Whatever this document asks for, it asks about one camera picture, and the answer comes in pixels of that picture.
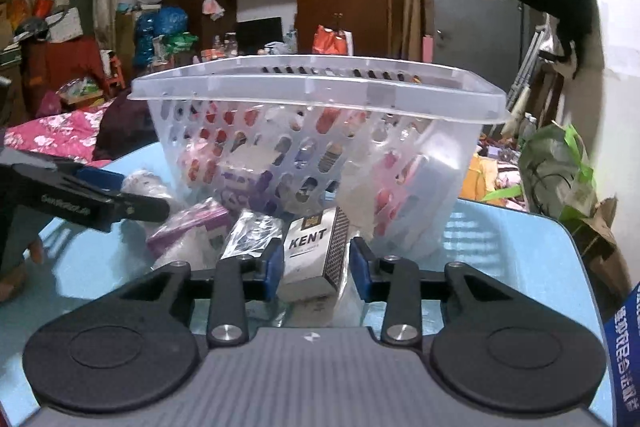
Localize light purple pack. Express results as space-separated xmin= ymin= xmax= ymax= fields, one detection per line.
xmin=146 ymin=198 xmax=234 ymax=259

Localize black silver pack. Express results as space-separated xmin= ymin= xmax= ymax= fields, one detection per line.
xmin=219 ymin=208 xmax=287 ymax=264

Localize white cigarette pack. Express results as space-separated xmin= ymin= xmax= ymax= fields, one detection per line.
xmin=276 ymin=206 xmax=352 ymax=304

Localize purple box with white letters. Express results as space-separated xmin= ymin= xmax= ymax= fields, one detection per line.
xmin=217 ymin=161 xmax=275 ymax=214

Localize white plastic lattice basket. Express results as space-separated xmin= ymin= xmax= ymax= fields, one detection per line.
xmin=126 ymin=54 xmax=514 ymax=260

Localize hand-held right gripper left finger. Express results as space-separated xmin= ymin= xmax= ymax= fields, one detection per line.
xmin=120 ymin=237 xmax=285 ymax=349

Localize orange and white plastic bag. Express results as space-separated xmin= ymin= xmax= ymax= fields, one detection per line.
xmin=312 ymin=25 xmax=355 ymax=56

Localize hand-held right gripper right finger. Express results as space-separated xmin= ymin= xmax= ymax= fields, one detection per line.
xmin=348 ymin=237 xmax=497 ymax=349

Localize green and white plastic bag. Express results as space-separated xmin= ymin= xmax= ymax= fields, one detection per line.
xmin=517 ymin=123 xmax=598 ymax=223

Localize black television screen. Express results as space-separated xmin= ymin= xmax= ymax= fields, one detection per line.
xmin=235 ymin=17 xmax=284 ymax=55

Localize white wrapped pack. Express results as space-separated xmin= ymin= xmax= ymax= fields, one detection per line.
xmin=121 ymin=168 xmax=173 ymax=210

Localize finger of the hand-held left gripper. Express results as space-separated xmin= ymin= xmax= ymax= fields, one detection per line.
xmin=107 ymin=193 xmax=172 ymax=225
xmin=50 ymin=159 xmax=127 ymax=196

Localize pink floral blanket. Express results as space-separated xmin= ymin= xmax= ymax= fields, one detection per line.
xmin=2 ymin=99 xmax=118 ymax=162

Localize metal crutches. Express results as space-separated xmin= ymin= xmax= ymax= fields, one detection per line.
xmin=505 ymin=27 xmax=548 ymax=112

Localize blue fabric bag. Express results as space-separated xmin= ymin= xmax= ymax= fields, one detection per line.
xmin=602 ymin=284 xmax=640 ymax=427

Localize blue plastic bag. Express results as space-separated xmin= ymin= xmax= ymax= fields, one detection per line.
xmin=135 ymin=6 xmax=191 ymax=68

